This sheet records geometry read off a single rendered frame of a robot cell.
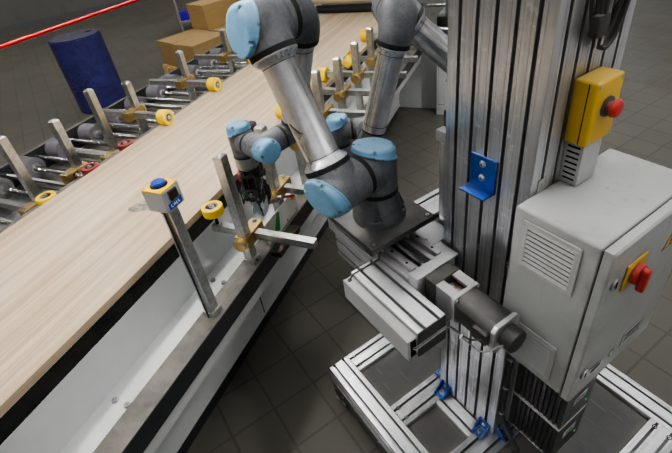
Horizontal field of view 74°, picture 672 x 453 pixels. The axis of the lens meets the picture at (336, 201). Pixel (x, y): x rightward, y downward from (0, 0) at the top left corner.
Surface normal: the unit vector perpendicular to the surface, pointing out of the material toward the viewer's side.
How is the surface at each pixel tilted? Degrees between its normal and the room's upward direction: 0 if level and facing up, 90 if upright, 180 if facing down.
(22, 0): 90
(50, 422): 90
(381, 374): 0
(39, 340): 0
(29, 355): 0
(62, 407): 90
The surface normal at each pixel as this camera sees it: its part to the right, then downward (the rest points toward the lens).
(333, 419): -0.12, -0.81
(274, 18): 0.57, -0.06
